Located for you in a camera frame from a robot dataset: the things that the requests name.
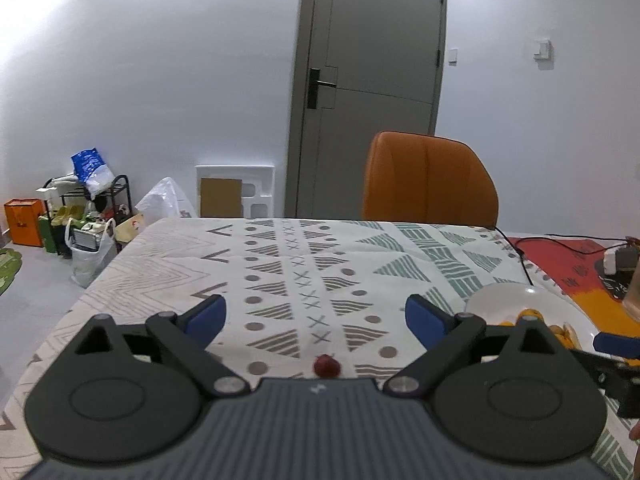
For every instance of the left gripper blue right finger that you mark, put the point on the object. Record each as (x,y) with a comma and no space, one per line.
(427,322)

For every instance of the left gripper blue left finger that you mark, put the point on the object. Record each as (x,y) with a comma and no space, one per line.
(205,321)

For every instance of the dark red plum front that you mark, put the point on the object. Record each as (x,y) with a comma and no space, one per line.
(327,367)

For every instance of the large orange front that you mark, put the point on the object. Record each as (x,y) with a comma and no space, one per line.
(530,315)

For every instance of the person's right hand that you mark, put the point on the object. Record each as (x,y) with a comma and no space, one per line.
(634,433)

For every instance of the white ceramic plate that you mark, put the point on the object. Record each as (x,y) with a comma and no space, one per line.
(504,303)

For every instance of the frosted drinking glass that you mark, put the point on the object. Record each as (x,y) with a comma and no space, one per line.
(631,300)

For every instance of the patterned white tablecloth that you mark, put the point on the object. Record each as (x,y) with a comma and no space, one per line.
(117,391)

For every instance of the white power adapter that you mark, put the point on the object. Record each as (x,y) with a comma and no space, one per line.
(623,259)

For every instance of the red orange cartoon mat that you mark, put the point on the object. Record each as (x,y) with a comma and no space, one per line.
(575,267)

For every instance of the clear plastic bag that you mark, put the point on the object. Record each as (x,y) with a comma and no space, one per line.
(165,200)

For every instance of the white plastic bag on floor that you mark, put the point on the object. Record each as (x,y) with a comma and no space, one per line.
(92,251)

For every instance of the orange leather chair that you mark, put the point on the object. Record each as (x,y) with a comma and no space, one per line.
(427,179)

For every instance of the white foam packaging board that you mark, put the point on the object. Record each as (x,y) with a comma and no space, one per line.
(229,191)

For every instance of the black metal shoe rack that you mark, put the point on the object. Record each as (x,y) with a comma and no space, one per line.
(65,198)

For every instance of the green box on floor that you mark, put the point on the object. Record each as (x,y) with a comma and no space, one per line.
(46,234)

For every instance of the blue white plastic bag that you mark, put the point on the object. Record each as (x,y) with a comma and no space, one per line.
(92,172)

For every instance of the green floor rug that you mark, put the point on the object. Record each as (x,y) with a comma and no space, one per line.
(10,264)

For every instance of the orange paper bag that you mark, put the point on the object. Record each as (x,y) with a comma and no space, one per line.
(22,215)

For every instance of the grey door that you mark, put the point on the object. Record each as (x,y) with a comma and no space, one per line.
(385,57)

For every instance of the black door lock handle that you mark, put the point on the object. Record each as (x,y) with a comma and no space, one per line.
(315,83)

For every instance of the small white wall switch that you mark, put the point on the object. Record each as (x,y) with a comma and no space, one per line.
(452,56)

